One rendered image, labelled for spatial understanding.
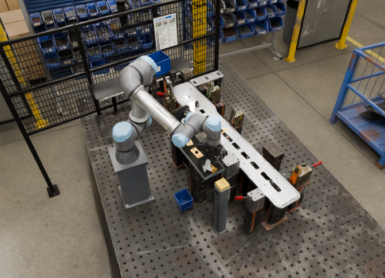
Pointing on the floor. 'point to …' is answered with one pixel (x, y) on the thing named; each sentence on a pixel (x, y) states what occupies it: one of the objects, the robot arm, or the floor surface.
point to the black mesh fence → (104, 62)
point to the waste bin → (292, 4)
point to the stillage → (363, 106)
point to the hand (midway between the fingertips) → (209, 165)
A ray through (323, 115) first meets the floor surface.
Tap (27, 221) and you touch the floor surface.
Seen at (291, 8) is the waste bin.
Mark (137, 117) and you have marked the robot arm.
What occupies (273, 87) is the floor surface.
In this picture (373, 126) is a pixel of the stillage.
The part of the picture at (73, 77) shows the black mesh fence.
